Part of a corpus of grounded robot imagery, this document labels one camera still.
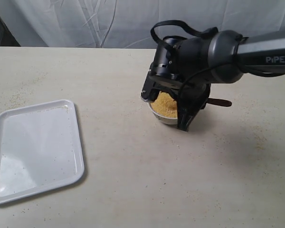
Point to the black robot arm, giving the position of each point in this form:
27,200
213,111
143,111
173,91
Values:
231,55

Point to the white ceramic bowl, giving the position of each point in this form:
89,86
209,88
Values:
163,119

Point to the white plastic tray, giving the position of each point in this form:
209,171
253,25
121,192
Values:
40,149

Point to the white backdrop cloth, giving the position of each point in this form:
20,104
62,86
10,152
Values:
127,23

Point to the dark red wooden spoon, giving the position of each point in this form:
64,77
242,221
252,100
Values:
219,102

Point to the yellow granular food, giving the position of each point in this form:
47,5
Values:
165,105

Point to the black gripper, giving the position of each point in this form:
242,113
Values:
177,70

